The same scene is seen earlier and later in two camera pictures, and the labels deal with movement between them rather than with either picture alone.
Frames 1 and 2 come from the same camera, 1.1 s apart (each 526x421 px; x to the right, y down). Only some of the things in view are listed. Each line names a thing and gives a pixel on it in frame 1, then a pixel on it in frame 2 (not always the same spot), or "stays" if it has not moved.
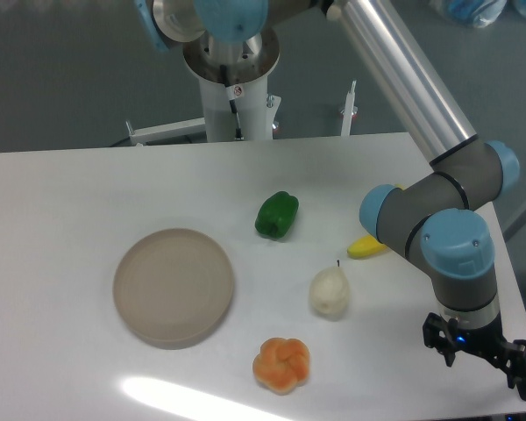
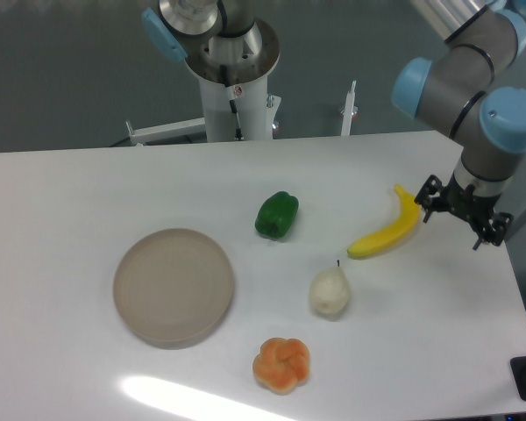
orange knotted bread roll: x=282 y=365 stays
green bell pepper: x=276 y=215 stays
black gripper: x=515 y=357 -> x=466 y=203
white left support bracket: x=180 y=129 stays
